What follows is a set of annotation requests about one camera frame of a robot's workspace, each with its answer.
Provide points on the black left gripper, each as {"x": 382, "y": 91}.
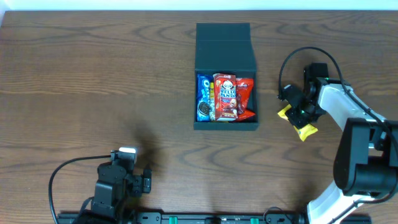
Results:
{"x": 138, "y": 183}

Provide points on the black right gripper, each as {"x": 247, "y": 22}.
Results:
{"x": 300, "y": 115}

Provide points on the yellow snack bar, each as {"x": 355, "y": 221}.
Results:
{"x": 304, "y": 132}

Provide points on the red jerky snack bag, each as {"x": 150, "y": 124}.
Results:
{"x": 243, "y": 92}

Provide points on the red Hello Panda box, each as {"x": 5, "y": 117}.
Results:
{"x": 225, "y": 97}

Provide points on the dark green box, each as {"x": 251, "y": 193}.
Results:
{"x": 226, "y": 48}

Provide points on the blue Oreo cookie pack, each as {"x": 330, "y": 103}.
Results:
{"x": 203, "y": 97}

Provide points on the yellow seed snack bag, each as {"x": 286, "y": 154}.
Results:
{"x": 212, "y": 102}

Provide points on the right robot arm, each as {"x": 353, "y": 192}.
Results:
{"x": 365, "y": 165}

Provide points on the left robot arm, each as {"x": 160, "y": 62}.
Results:
{"x": 115, "y": 186}

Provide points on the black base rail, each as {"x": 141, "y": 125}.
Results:
{"x": 268, "y": 217}

